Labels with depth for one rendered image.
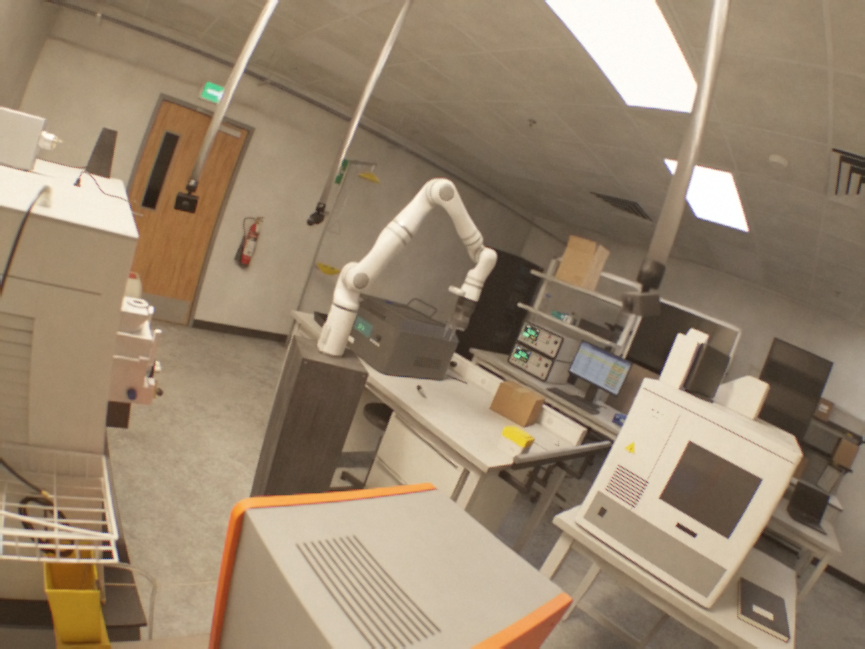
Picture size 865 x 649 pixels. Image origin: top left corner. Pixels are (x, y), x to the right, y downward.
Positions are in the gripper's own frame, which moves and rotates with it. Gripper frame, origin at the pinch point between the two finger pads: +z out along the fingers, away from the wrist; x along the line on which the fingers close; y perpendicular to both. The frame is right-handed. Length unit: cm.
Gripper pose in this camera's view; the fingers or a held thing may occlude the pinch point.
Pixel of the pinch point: (446, 339)
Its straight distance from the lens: 174.7
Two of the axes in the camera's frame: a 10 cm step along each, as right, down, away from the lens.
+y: 8.5, 2.5, 4.7
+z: -3.5, 9.2, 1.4
